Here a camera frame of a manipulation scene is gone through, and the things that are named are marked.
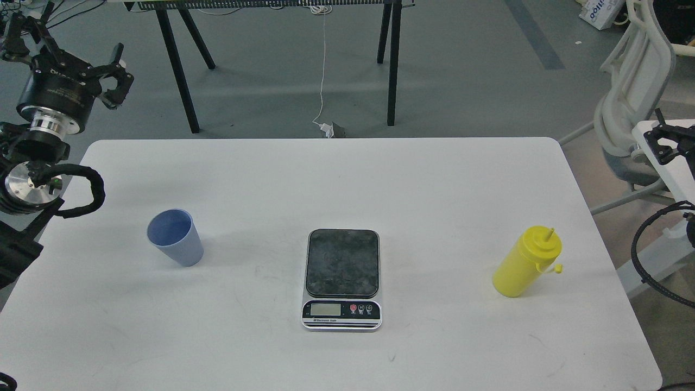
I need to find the white office chair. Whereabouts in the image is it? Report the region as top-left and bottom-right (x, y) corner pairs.
(559, 1), (676, 215)

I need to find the blue plastic cup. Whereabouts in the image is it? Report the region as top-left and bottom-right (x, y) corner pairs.
(146, 209), (204, 267)

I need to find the white side table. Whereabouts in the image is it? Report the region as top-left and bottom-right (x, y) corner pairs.
(616, 119), (695, 298)

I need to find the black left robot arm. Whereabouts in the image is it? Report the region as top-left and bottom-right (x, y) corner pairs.
(2, 43), (134, 287)

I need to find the digital kitchen scale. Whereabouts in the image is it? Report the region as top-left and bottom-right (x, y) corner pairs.
(302, 229), (384, 332)

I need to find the grey power adapter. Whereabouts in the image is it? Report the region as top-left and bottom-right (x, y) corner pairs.
(320, 122), (347, 138)

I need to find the white cardboard box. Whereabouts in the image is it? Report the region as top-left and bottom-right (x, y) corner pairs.
(578, 0), (626, 30)

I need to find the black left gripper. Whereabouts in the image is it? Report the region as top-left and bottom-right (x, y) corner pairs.
(16, 43), (134, 134)

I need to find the white hanging cable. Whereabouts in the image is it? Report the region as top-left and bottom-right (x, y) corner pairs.
(309, 4), (333, 137)

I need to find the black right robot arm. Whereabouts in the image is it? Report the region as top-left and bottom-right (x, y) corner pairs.
(630, 109), (694, 308)

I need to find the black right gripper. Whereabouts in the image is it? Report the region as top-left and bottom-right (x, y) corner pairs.
(645, 108), (694, 166)

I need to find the black trestle table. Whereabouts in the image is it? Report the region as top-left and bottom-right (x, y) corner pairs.
(124, 1), (415, 135)

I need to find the yellow squeeze bottle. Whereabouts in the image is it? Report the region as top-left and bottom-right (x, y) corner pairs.
(492, 225), (563, 298)

